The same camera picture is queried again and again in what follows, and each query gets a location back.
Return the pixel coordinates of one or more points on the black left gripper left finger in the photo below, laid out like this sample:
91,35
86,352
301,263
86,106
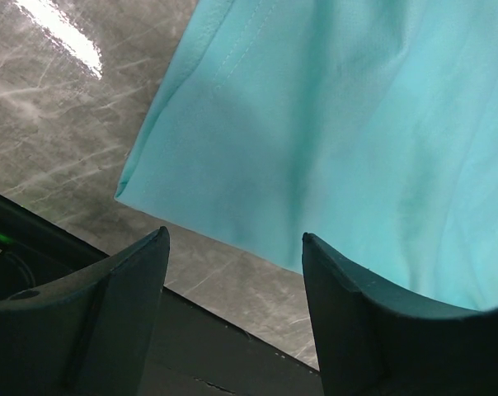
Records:
87,333

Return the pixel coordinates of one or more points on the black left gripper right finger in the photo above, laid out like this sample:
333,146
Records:
374,337

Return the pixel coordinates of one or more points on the teal t shirt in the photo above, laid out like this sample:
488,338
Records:
373,124

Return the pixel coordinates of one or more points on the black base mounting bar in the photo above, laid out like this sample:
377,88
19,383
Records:
192,351

